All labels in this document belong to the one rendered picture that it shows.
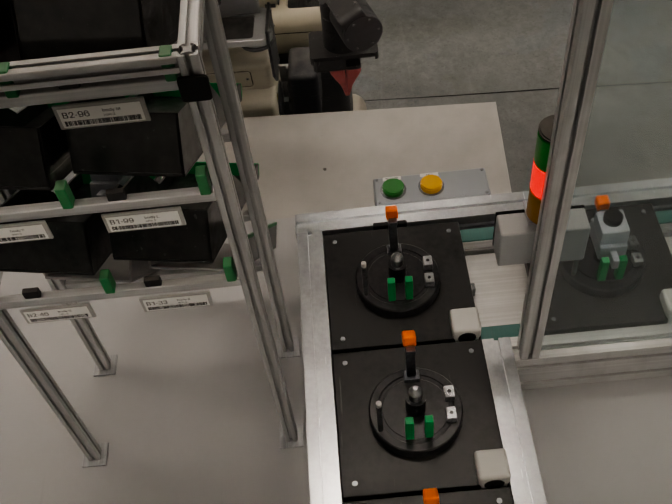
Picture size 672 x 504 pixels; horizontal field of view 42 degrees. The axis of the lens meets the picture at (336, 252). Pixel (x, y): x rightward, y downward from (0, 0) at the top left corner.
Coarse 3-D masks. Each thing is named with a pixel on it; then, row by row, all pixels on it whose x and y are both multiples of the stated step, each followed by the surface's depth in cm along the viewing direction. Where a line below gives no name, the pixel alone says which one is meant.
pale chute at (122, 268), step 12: (108, 264) 136; (120, 264) 137; (132, 264) 123; (144, 264) 128; (48, 276) 124; (60, 276) 124; (72, 276) 125; (84, 276) 125; (96, 276) 125; (120, 276) 125; (132, 276) 123; (144, 276) 128
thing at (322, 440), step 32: (320, 256) 151; (320, 288) 147; (320, 320) 143; (320, 352) 139; (512, 352) 137; (320, 384) 137; (512, 384) 133; (320, 416) 133; (512, 416) 131; (320, 448) 130; (512, 448) 127; (320, 480) 126; (512, 480) 124
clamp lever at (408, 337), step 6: (408, 330) 128; (402, 336) 127; (408, 336) 127; (414, 336) 127; (408, 342) 127; (414, 342) 127; (408, 348) 127; (414, 348) 126; (408, 354) 126; (414, 354) 126; (408, 360) 129; (414, 360) 129; (408, 366) 130; (414, 366) 130; (408, 372) 130; (414, 372) 130
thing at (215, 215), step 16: (144, 176) 119; (192, 176) 133; (128, 192) 113; (240, 192) 121; (144, 208) 106; (192, 208) 123; (208, 208) 105; (192, 224) 106; (208, 224) 106; (112, 240) 109; (128, 240) 108; (144, 240) 108; (160, 240) 108; (176, 240) 108; (192, 240) 107; (208, 240) 107; (224, 240) 114; (128, 256) 110; (144, 256) 109; (160, 256) 109; (176, 256) 109; (192, 256) 108; (208, 256) 108
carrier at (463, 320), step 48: (336, 240) 152; (384, 240) 151; (432, 240) 150; (336, 288) 146; (384, 288) 142; (432, 288) 142; (336, 336) 140; (384, 336) 139; (432, 336) 138; (480, 336) 138
